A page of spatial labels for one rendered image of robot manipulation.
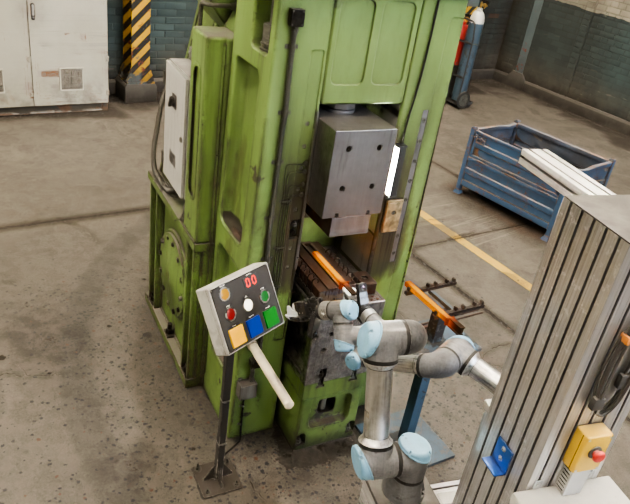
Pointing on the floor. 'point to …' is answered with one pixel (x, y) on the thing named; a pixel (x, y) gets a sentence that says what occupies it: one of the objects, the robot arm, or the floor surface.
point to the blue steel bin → (507, 170)
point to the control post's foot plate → (206, 484)
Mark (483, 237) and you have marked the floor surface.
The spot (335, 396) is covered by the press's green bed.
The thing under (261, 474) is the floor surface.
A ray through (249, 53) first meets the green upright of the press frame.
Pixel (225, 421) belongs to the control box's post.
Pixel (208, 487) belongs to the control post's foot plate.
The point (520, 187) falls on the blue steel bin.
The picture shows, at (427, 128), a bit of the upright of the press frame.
